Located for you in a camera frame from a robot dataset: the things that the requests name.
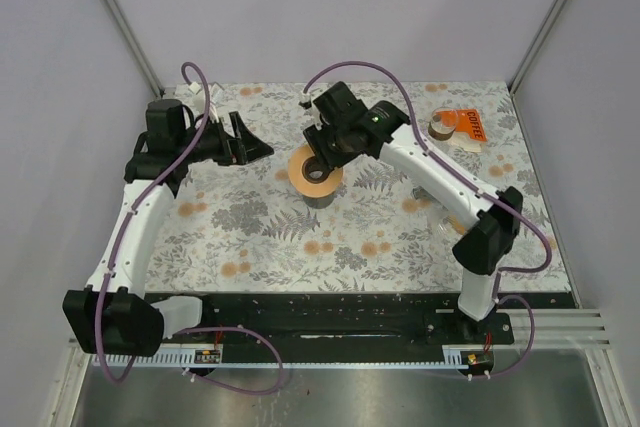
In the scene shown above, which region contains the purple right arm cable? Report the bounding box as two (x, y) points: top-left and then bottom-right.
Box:
(303, 60), (559, 381)

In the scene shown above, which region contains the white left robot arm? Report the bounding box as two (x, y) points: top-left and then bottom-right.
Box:
(62, 99), (274, 357)

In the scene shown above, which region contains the aluminium frame rail left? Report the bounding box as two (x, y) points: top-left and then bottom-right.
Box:
(101, 0), (165, 98)

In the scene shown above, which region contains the glass coffee carafe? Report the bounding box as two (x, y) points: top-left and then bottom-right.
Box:
(302, 183), (337, 209)

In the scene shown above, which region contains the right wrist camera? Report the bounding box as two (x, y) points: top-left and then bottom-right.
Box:
(298, 91), (315, 110)

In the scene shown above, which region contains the aluminium frame rail right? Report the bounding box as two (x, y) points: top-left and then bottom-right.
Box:
(507, 0), (571, 97)

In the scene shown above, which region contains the floral patterned tablecloth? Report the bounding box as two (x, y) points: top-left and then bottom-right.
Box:
(146, 82), (570, 292)

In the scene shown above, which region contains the small glass cup brown base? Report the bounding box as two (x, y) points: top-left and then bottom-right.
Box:
(427, 110), (459, 141)

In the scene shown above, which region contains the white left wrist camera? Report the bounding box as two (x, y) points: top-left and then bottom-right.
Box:
(188, 82), (224, 123)

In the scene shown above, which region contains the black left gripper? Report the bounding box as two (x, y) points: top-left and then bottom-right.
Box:
(178, 111), (274, 166)

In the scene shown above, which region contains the aluminium frame rail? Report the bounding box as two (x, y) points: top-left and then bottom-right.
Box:
(101, 0), (165, 98)
(507, 0), (571, 97)

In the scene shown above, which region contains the white slotted cable duct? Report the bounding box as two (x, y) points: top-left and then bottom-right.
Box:
(92, 349), (224, 367)

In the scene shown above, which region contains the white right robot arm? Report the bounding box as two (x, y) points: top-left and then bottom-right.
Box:
(303, 82), (523, 343)

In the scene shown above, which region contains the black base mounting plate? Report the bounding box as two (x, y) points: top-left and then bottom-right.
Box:
(134, 290), (516, 364)

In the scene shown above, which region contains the wooden dripper collar ring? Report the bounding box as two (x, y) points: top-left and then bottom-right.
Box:
(287, 144), (345, 197)

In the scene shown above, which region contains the orange coffee filter pack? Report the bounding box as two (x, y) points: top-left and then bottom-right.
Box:
(432, 108), (487, 153)

